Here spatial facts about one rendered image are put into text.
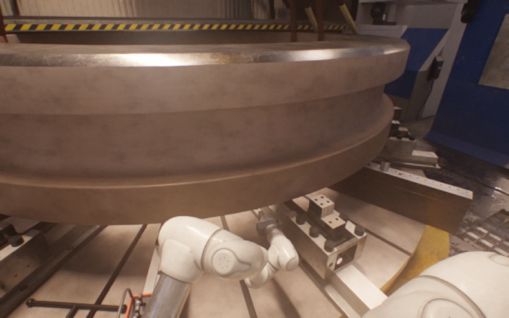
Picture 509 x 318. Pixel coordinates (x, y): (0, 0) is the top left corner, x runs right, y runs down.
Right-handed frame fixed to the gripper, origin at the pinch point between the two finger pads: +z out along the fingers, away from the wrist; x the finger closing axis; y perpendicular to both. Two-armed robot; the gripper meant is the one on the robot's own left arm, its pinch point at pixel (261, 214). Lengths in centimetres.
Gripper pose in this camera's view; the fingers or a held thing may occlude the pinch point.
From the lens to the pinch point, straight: 152.9
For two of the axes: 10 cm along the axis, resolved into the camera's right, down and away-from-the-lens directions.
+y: 0.1, -8.8, -4.7
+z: -3.5, -4.4, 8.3
